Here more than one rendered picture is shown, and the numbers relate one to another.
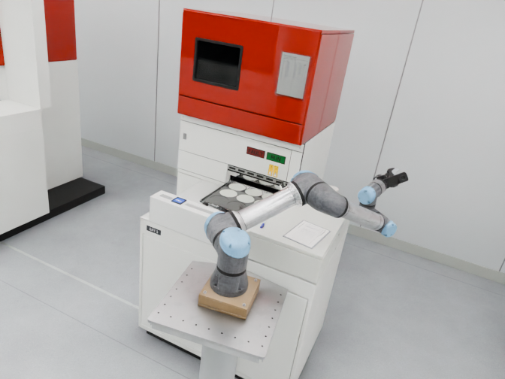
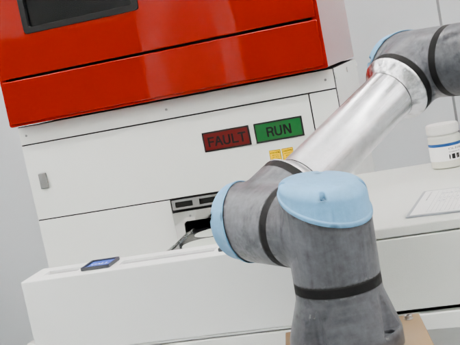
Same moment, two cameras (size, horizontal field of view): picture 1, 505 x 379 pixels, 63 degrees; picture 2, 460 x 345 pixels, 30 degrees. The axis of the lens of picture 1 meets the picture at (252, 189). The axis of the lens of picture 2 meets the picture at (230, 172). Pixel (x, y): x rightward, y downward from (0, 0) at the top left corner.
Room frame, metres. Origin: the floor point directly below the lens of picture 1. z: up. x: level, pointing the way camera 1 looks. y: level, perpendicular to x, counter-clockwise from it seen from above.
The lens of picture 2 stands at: (0.23, 0.30, 1.27)
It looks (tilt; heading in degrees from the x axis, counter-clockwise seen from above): 7 degrees down; 352
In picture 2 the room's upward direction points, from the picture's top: 11 degrees counter-clockwise
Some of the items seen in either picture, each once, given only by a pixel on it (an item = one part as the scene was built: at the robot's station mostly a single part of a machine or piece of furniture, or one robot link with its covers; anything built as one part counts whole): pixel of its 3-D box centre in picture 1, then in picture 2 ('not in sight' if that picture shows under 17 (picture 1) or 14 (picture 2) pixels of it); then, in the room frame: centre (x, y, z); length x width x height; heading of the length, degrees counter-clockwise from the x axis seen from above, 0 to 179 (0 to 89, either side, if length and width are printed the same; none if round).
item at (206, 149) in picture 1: (235, 159); (184, 178); (2.34, 0.13, 1.02); 0.82 x 0.03 x 0.40; 68
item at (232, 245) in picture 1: (233, 248); (324, 225); (1.32, 0.04, 1.04); 0.13 x 0.12 x 0.14; 29
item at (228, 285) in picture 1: (230, 274); (341, 310); (1.31, 0.04, 0.93); 0.15 x 0.15 x 0.10
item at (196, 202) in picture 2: (260, 176); (257, 192); (2.26, -0.03, 0.96); 0.44 x 0.01 x 0.02; 68
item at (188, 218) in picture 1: (201, 222); (177, 293); (1.75, 0.23, 0.89); 0.55 x 0.09 x 0.14; 68
